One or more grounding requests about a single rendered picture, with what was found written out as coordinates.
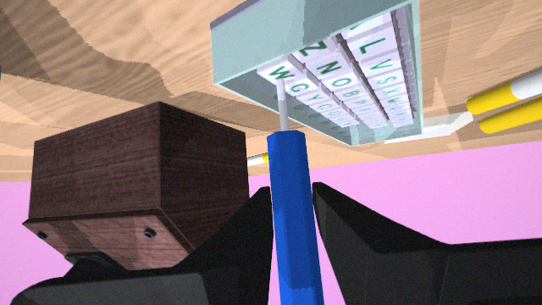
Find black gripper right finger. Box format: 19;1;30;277
312;181;542;305

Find white square slab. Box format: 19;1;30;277
384;112;473;144

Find blue stylus with white tip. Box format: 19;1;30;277
267;92;324;305

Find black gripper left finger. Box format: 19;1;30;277
9;186;274;305

